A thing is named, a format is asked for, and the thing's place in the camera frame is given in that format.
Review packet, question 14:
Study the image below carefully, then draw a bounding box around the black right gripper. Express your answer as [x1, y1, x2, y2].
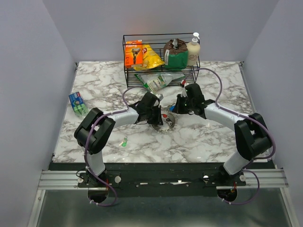
[172, 94, 194, 114]

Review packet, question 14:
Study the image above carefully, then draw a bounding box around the black head car key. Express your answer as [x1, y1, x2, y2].
[166, 118, 173, 126]

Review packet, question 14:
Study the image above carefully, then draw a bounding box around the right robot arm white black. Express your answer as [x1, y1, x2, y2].
[172, 81, 275, 185]

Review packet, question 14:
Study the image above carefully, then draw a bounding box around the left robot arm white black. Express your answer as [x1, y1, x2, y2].
[74, 92, 163, 187]

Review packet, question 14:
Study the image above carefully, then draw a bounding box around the green white plastic pouch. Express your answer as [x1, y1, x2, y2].
[135, 72, 184, 93]

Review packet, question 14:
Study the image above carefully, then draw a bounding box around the green key tag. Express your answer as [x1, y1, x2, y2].
[119, 137, 128, 147]

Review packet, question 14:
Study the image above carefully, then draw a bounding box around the cream lotion pump bottle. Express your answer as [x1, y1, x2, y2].
[187, 32, 200, 66]

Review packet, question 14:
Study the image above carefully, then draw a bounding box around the brown green bag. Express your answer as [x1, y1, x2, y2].
[163, 38, 188, 70]

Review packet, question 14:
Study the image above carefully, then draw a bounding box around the yellow snack bag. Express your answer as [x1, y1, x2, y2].
[134, 44, 165, 71]

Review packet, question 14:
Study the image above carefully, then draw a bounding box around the orange razor package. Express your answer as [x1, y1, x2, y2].
[125, 40, 143, 68]

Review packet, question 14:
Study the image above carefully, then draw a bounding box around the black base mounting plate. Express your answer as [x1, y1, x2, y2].
[39, 161, 282, 203]

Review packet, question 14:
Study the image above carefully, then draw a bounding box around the blue green toothpaste box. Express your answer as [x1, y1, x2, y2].
[69, 92, 88, 117]

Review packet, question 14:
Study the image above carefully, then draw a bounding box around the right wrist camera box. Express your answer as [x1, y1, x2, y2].
[180, 80, 189, 97]

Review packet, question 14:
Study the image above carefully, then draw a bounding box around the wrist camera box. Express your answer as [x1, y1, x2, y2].
[180, 80, 189, 97]
[156, 94, 164, 101]

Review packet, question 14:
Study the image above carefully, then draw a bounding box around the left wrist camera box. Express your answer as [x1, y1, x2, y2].
[156, 94, 164, 101]

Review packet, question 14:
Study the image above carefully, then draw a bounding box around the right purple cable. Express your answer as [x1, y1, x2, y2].
[181, 68, 276, 205]

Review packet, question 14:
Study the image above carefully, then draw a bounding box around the purple cable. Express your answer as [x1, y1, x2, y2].
[181, 68, 276, 205]
[84, 86, 149, 208]

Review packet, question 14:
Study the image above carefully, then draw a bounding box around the black wire shelf rack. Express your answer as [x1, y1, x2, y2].
[123, 33, 201, 89]

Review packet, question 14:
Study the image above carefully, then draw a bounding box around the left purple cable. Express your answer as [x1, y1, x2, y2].
[84, 86, 149, 208]

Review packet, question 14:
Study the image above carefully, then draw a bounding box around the aluminium rail frame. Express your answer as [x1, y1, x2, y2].
[28, 163, 292, 227]

